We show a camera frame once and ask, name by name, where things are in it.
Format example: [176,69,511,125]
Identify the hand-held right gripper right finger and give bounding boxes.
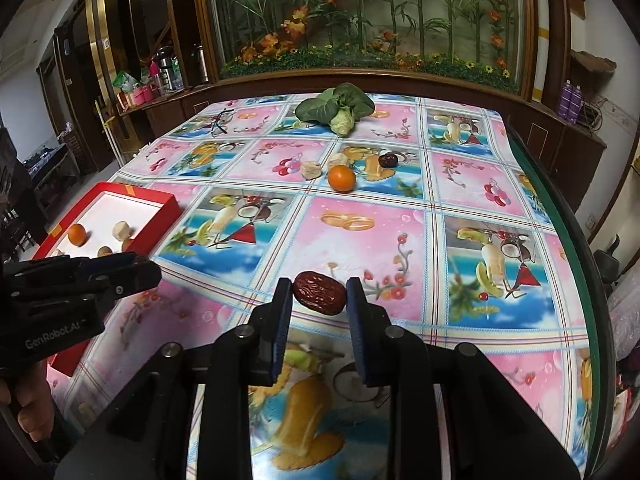
[346,276,583,480]

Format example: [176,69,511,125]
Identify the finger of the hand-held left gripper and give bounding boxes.
[7,252,143,283]
[75,260,162,306]

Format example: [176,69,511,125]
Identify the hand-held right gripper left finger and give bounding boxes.
[52,276,294,480]

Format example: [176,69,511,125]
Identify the red shallow box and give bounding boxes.
[31,182,181,377]

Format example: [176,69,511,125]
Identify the person's left hand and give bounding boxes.
[0,360,53,443]

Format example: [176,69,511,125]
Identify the fruit print tablecloth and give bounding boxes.
[50,92,596,480]

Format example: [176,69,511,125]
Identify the white pole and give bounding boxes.
[94,102,126,166]

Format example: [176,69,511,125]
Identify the black eyeglasses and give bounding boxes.
[209,107,236,136]

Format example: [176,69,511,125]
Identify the pink plastic container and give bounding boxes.
[125,84,156,107]

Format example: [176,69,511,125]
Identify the silver black thermos flask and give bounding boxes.
[155,46,177,92]

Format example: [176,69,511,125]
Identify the dark thermos flask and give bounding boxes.
[194,45,211,86]

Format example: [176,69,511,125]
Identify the green bok choy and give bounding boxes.
[294,82,376,137]

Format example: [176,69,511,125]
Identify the table with green edge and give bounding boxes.
[505,112,621,480]

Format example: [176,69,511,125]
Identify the dark wooden cabinet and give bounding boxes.
[117,75,608,211]

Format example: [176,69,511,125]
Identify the glass case with artificial plants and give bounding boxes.
[192,0,538,98]

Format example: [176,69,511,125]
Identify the white yellow rolled poster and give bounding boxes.
[531,0,551,103]

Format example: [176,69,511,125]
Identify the wire basket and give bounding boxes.
[582,102,608,131]

